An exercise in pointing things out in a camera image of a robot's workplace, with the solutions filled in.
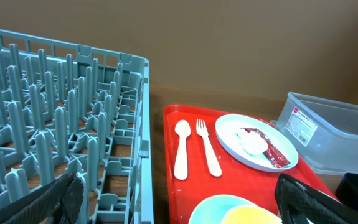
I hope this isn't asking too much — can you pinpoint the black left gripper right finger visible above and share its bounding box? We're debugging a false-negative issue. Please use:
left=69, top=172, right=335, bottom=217
left=275, top=174, right=358, bottom=224

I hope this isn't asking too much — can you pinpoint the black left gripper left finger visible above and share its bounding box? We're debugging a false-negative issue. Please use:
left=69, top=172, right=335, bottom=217
left=0, top=173, right=84, bottom=224

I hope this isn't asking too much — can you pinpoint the red sauce packet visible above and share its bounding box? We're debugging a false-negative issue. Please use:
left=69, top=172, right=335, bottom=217
left=253, top=128, right=290, bottom=168

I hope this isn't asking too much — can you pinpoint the yellow plastic cup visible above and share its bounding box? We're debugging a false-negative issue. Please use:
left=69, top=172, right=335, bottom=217
left=221, top=205, right=282, bottom=224

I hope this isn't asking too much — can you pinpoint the white napkin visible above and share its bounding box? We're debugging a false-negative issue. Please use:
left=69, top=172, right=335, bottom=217
left=235, top=128, right=268, bottom=156

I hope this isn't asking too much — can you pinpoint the grey plastic dishwasher rack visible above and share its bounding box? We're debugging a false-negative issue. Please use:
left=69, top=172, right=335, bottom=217
left=0, top=29, right=154, bottom=223

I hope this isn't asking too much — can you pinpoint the clear plastic storage bin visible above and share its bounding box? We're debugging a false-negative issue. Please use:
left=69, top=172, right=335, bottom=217
left=271, top=92, right=358, bottom=175

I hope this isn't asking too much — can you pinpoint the light blue bowl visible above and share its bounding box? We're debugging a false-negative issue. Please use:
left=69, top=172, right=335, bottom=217
left=188, top=194, right=257, bottom=224

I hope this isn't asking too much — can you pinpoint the white plastic fork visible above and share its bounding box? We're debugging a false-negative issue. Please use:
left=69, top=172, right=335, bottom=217
left=196, top=119, right=222, bottom=177

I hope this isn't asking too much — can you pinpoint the light blue plate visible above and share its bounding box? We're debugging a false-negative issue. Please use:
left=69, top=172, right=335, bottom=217
left=215, top=114, right=299, bottom=172

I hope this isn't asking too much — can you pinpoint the red plastic tray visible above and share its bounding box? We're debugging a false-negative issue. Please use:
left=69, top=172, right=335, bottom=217
left=162, top=103, right=338, bottom=224

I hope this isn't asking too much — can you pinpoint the white plastic spoon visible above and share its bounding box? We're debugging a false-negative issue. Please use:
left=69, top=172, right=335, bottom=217
left=174, top=119, right=191, bottom=180

